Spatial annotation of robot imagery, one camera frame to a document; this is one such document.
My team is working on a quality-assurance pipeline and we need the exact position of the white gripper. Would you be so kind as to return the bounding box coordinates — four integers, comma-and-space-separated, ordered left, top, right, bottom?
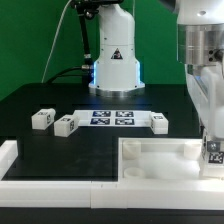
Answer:
185, 63, 224, 139

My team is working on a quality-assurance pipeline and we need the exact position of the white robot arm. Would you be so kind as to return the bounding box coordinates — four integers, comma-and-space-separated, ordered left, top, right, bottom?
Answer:
89, 0, 224, 140

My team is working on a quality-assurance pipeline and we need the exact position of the white base tag plate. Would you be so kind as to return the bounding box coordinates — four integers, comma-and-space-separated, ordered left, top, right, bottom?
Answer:
74, 110, 151, 127

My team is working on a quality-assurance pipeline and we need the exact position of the black cable bundle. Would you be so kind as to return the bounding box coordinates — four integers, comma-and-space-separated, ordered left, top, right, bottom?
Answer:
44, 0, 101, 84

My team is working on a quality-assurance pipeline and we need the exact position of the white cable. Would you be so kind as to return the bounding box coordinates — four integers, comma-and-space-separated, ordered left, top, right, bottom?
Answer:
40, 0, 74, 84

